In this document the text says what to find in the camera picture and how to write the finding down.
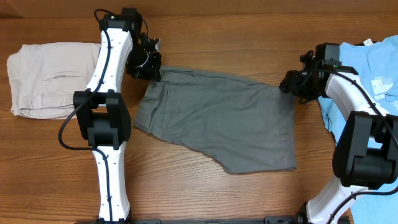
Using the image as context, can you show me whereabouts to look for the grey shorts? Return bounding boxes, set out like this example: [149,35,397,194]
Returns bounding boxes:
[134,67,297,174]

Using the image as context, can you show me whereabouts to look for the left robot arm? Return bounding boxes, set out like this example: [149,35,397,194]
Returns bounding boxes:
[73,8,162,223]

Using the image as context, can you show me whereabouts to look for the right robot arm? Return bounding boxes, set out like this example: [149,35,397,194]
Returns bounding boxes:
[279,43,397,224]

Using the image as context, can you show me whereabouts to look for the light blue printed t-shirt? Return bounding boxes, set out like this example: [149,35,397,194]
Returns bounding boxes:
[317,35,398,224]

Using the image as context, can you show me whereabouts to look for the folded beige shorts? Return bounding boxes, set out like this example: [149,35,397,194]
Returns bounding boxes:
[7,42,100,119]

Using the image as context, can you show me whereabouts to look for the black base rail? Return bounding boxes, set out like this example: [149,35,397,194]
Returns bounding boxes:
[74,215,312,224]

